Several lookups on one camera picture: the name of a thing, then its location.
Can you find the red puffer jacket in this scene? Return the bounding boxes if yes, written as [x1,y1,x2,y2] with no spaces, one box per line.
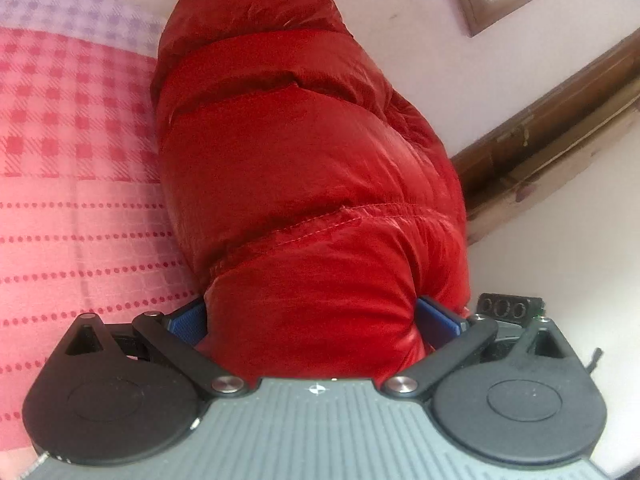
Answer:
[150,0,472,381]

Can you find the pink checked bedsheet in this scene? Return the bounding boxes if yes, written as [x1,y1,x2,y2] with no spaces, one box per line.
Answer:
[0,0,213,478]

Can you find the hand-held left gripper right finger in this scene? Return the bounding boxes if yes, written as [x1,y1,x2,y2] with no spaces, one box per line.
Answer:
[384,296,577,402]

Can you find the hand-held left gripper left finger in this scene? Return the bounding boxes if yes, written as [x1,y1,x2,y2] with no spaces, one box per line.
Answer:
[64,302,249,397]

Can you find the wooden door frame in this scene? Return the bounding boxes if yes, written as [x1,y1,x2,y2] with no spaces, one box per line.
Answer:
[450,27,640,247]

